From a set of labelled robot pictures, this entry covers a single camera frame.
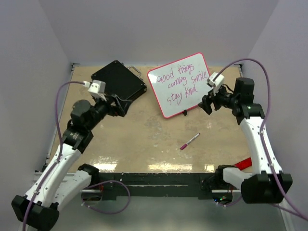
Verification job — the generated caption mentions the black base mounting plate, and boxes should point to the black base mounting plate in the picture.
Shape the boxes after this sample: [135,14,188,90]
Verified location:
[81,172,244,201]

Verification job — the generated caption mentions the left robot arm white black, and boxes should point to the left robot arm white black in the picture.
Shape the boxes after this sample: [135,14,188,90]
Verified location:
[12,95,132,231]

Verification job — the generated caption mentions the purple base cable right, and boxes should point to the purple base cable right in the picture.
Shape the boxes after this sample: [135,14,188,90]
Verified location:
[216,194,244,207]

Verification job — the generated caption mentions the whiteboard with pink frame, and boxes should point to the whiteboard with pink frame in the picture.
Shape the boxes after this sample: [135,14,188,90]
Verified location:
[147,52,211,119]

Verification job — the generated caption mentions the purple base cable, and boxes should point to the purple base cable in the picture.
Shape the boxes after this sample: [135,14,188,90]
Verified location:
[216,194,244,207]
[80,180,132,214]

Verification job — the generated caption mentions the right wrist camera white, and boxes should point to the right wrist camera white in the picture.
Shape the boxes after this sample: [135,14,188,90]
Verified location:
[207,72,224,95]

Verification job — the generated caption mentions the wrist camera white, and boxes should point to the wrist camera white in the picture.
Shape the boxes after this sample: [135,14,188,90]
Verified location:
[207,72,224,95]
[83,80,107,101]

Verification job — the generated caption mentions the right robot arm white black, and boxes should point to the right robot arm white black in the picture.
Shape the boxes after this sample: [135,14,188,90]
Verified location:
[198,74,293,204]

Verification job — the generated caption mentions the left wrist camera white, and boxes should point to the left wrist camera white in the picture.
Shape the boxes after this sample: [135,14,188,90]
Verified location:
[83,80,107,101]

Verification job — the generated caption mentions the black hard case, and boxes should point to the black hard case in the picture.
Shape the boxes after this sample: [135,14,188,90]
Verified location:
[91,60,147,102]

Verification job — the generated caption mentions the purple capped whiteboard marker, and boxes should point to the purple capped whiteboard marker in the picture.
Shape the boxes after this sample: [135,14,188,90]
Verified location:
[180,132,200,150]

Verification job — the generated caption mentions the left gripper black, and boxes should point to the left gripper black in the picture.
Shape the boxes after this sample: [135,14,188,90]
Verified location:
[87,93,132,131]

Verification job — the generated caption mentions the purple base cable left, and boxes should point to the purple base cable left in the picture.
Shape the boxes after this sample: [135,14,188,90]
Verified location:
[80,180,132,214]

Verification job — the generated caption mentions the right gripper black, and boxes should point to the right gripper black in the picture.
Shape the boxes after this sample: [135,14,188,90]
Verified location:
[198,82,239,115]

